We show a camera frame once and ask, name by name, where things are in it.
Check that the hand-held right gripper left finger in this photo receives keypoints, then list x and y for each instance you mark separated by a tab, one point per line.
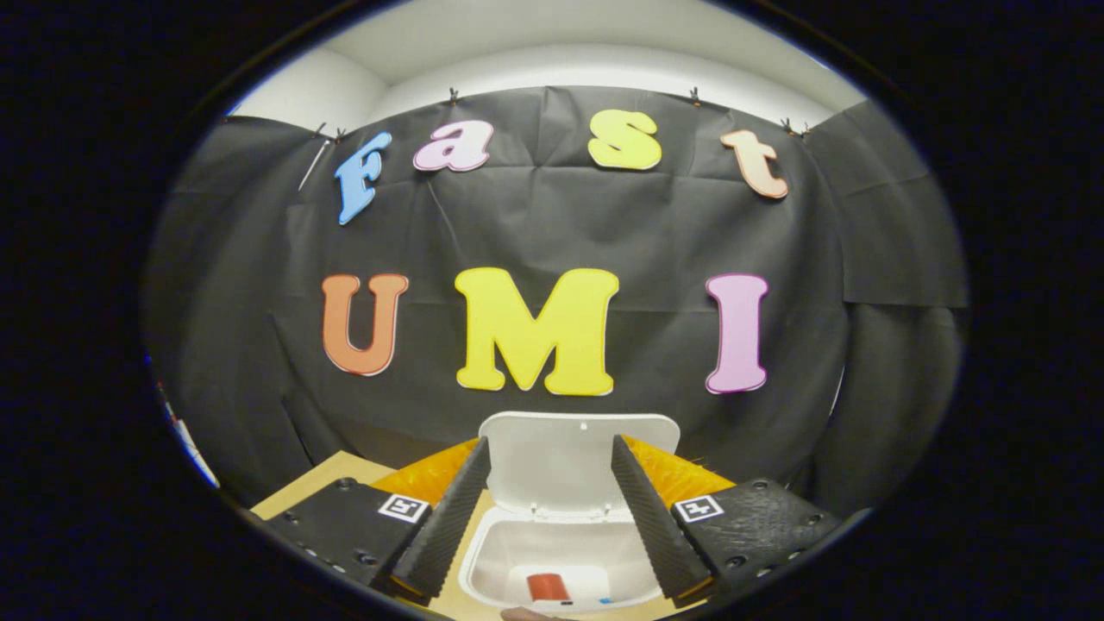
444	526

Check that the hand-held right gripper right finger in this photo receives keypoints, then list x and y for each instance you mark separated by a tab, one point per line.
655	526

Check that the white desktop garbage bin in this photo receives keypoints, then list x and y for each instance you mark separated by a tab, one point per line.
561	466

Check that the red pop can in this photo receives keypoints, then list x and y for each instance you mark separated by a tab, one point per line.
548	586

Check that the wooden desktop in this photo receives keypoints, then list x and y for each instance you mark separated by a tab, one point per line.
328	483

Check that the white side table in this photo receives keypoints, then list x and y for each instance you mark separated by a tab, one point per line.
197	457

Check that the black backdrop cloth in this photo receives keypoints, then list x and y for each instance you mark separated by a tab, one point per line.
535	224

